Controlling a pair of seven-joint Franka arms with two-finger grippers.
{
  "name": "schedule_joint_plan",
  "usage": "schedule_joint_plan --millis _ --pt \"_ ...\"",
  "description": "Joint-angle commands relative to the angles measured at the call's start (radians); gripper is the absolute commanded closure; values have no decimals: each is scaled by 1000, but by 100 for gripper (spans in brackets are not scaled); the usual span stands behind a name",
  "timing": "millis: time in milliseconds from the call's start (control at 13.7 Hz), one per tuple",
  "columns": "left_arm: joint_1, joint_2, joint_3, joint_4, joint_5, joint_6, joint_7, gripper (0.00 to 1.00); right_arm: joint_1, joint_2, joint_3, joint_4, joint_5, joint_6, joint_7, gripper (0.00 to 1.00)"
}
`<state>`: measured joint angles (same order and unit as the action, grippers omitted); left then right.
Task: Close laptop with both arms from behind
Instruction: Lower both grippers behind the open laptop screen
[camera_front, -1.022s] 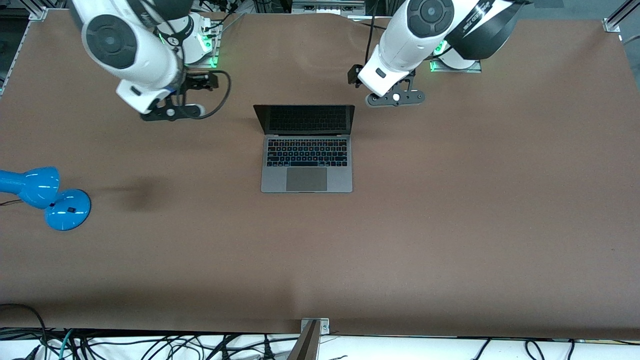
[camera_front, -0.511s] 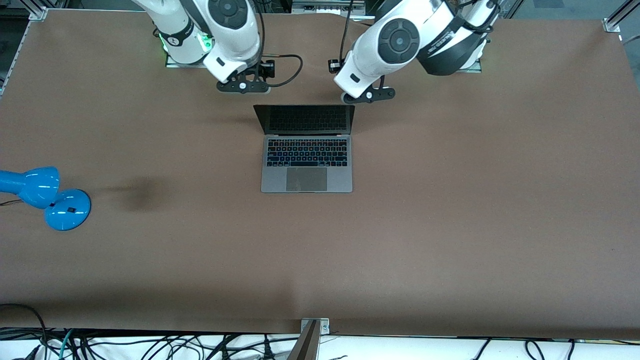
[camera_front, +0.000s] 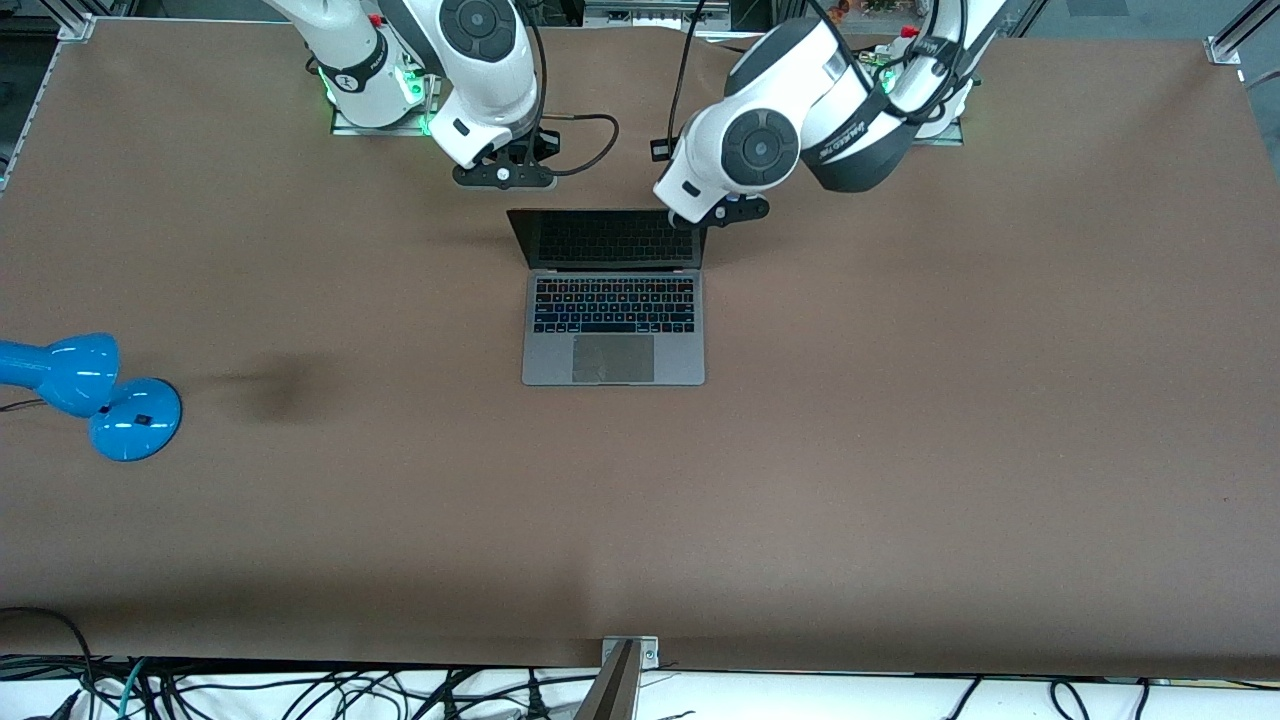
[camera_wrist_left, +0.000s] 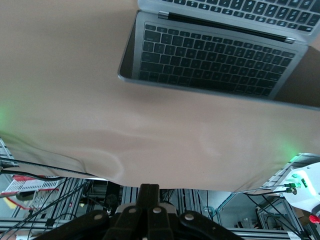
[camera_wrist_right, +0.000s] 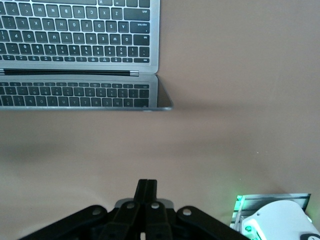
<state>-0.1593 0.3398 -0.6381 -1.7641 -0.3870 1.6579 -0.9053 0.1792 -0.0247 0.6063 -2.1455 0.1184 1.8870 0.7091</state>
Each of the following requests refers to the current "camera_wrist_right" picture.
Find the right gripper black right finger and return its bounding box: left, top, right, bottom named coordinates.
left=146, top=179, right=248, bottom=240

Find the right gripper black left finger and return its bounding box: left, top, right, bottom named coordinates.
left=17, top=179, right=148, bottom=240

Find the grey laptop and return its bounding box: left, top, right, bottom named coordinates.
left=0, top=0, right=174, bottom=112

